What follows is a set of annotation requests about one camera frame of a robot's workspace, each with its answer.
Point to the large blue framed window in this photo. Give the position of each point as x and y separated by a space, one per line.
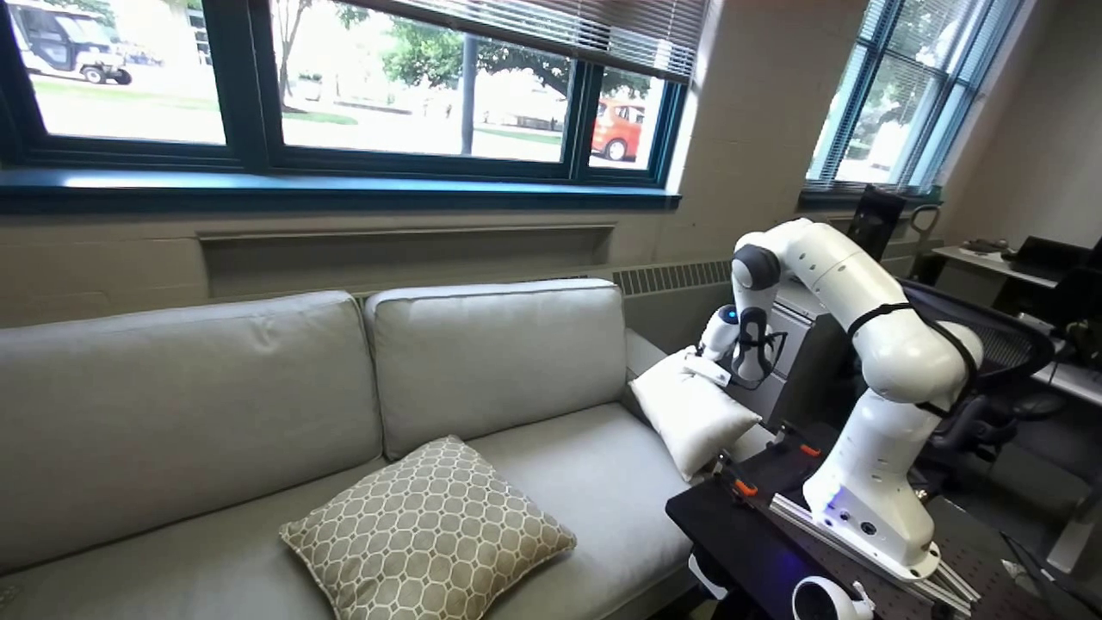
431 96

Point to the beige geometric patterned pillow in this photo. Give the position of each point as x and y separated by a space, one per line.
437 535

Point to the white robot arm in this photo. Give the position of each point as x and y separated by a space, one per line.
915 374

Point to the black monitor on sill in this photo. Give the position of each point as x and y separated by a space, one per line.
877 217

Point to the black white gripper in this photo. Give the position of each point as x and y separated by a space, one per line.
757 344

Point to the cream ribbed small pillow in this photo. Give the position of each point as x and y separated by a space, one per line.
689 410

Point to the black orange clamp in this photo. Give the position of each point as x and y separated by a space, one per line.
736 480

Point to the side blue framed window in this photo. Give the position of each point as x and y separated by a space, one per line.
912 85

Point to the wall radiator grille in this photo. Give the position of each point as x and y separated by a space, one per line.
672 278

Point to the black office chair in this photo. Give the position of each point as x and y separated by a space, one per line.
983 418

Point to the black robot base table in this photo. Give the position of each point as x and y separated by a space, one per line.
754 557

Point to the white desk with clutter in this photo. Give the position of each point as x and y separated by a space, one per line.
1044 282

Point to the light grey fabric sofa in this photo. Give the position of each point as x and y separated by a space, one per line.
149 458

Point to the white VR controller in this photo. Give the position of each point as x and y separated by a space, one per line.
820 596

